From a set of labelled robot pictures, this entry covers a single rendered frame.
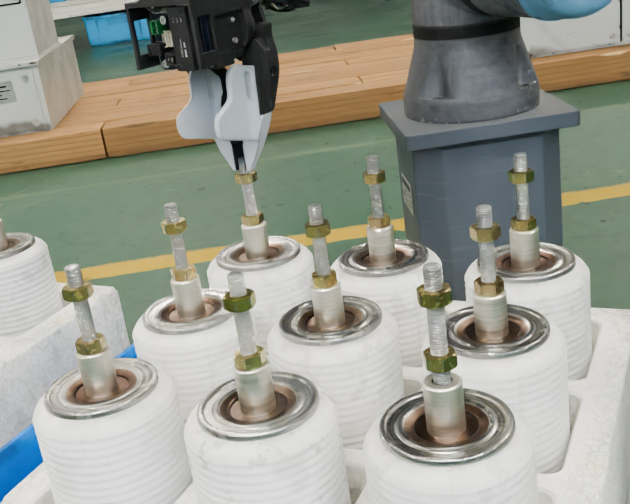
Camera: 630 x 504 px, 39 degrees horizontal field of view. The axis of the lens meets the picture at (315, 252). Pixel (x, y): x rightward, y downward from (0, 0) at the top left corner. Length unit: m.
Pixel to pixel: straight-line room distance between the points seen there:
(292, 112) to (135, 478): 1.83
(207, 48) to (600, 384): 0.38
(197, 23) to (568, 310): 0.35
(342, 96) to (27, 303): 1.55
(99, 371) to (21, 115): 1.93
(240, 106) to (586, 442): 0.36
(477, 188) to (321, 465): 0.50
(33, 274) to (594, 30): 1.93
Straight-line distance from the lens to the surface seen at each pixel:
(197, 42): 0.68
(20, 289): 0.93
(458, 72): 0.96
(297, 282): 0.77
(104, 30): 5.10
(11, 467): 0.87
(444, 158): 0.96
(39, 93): 2.48
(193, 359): 0.67
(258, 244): 0.78
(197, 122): 0.75
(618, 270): 1.33
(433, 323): 0.48
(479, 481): 0.48
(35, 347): 0.90
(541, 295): 0.68
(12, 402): 0.89
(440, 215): 0.98
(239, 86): 0.73
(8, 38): 2.53
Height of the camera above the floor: 0.53
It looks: 21 degrees down
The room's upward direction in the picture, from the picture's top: 8 degrees counter-clockwise
